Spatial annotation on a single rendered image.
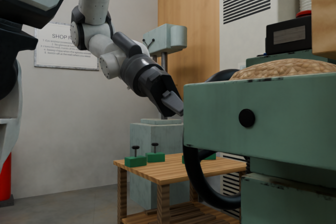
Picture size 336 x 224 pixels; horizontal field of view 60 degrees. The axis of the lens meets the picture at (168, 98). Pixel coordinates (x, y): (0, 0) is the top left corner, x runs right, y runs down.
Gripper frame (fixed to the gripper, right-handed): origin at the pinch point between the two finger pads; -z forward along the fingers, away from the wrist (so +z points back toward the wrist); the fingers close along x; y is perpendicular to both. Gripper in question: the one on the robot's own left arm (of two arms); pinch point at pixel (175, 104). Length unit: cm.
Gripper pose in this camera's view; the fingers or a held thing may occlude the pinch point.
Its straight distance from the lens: 60.8
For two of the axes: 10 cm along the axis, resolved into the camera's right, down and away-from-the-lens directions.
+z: -5.4, -4.9, 6.8
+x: -3.2, -6.3, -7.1
